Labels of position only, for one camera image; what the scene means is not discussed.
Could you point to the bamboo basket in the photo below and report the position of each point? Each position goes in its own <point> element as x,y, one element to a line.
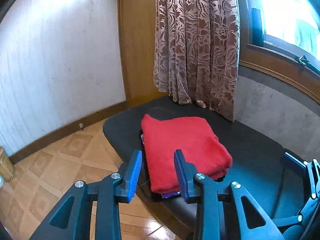
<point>7,169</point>

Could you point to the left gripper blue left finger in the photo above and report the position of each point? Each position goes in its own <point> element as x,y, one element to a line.
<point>70,218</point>

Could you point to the leopard print purple garment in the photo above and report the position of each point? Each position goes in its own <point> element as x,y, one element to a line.
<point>165,195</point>

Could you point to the red knit sweater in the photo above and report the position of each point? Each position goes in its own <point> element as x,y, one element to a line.
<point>185,152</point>

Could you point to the wooden corner cabinet panel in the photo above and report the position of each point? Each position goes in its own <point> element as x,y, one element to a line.
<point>136,20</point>

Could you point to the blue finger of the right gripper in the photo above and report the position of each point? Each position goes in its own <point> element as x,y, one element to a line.
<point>301,168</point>
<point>295,217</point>

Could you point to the window with frame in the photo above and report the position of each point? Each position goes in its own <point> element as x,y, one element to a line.
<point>289,28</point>

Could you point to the brown patterned left curtain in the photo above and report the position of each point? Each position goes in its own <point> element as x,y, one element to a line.
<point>197,47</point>

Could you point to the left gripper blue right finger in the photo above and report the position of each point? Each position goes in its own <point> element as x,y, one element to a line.
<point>195,187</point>

